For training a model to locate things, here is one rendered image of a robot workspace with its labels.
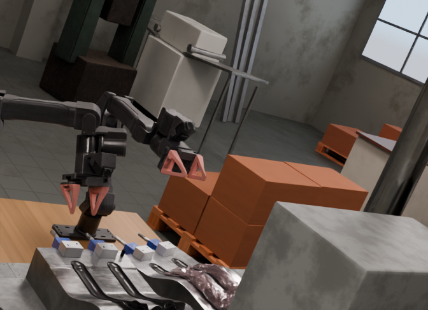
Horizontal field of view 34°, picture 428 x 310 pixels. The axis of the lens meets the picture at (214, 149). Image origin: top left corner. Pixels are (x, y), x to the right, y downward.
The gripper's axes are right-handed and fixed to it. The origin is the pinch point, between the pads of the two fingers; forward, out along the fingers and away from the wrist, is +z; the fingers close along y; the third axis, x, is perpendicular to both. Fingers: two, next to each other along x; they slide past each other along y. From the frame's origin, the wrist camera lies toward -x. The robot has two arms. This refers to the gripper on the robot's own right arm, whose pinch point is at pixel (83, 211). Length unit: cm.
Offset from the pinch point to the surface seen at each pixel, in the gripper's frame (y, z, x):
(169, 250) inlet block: 37.7, 9.1, 11.8
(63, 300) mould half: -8.7, 21.6, -8.2
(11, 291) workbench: -14.9, 20.5, 5.9
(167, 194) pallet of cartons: 182, -26, 200
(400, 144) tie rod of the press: 3, -10, -92
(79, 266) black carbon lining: 0.4, 13.9, 0.5
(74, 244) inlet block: 0.5, 8.3, 3.8
